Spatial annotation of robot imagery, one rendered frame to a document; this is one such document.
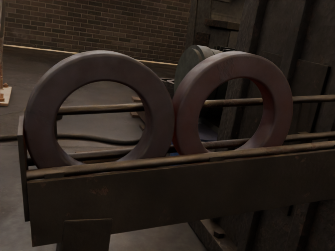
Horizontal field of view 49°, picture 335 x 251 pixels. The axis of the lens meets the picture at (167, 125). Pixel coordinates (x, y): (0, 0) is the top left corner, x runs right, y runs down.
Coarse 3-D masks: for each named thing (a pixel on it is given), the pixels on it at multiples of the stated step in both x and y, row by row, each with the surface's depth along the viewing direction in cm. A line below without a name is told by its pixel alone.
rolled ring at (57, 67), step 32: (64, 64) 41; (96, 64) 42; (128, 64) 43; (32, 96) 41; (64, 96) 42; (160, 96) 46; (32, 128) 42; (160, 128) 47; (32, 160) 43; (64, 160) 44
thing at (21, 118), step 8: (24, 136) 43; (24, 144) 42; (24, 152) 41; (24, 160) 40; (24, 168) 41; (24, 176) 41; (24, 184) 41; (24, 192) 42; (24, 200) 42; (24, 208) 42; (24, 216) 42
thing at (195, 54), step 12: (192, 48) 191; (204, 48) 183; (216, 48) 194; (228, 48) 191; (180, 60) 200; (192, 60) 185; (180, 72) 199; (216, 96) 180; (204, 108) 182; (216, 108) 185; (204, 120) 204; (216, 120) 204; (216, 132) 190
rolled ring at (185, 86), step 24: (192, 72) 48; (216, 72) 47; (240, 72) 48; (264, 72) 50; (192, 96) 47; (264, 96) 53; (288, 96) 52; (192, 120) 48; (264, 120) 55; (288, 120) 53; (192, 144) 49; (264, 144) 53
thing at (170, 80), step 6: (162, 78) 264; (168, 78) 269; (168, 84) 232; (168, 90) 232; (138, 102) 282; (132, 114) 293; (138, 114) 294; (144, 114) 277; (144, 120) 276; (144, 126) 265
